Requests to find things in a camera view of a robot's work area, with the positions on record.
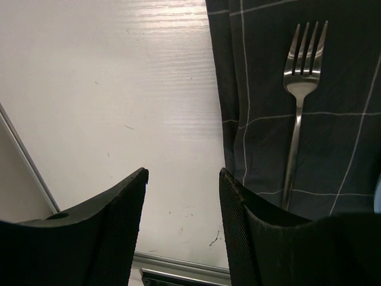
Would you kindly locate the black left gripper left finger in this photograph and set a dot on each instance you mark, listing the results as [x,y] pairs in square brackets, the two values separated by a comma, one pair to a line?
[92,243]

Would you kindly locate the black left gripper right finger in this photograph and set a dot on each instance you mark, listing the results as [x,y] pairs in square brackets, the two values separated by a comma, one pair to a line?
[269,246]

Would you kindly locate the dark grey checked cloth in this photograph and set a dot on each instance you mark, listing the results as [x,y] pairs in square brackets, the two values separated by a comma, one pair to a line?
[338,163]

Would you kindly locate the silver metal fork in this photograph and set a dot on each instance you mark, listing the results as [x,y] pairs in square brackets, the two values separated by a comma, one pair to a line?
[301,77]

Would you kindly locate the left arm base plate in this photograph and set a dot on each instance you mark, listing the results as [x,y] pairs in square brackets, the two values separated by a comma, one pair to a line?
[152,278]

